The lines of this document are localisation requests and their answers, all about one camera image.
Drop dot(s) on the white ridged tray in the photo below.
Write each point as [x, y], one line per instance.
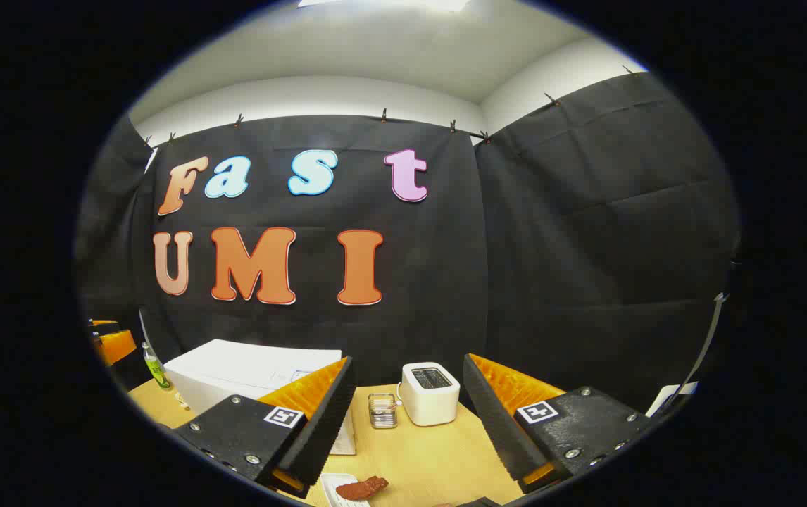
[332, 484]

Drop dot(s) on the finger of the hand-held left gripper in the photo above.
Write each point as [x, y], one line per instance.
[103, 324]
[117, 346]

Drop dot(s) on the thin grey stand pole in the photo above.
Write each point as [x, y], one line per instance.
[710, 331]

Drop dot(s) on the green label drink bottle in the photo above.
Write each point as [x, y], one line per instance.
[157, 373]

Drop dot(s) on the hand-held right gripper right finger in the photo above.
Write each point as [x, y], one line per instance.
[495, 422]

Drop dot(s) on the red-brown meat piece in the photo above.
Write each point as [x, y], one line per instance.
[361, 488]

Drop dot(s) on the black backdrop cloth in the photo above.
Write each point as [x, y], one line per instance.
[446, 282]

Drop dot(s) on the white microwave oven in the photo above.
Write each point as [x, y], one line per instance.
[234, 366]

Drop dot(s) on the clear toothpick holder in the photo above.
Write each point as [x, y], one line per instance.
[382, 412]

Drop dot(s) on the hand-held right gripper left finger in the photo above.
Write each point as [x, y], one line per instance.
[326, 422]

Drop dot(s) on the ceiling light panel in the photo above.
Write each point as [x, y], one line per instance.
[382, 3]

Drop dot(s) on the white toaster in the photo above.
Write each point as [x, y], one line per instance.
[430, 401]

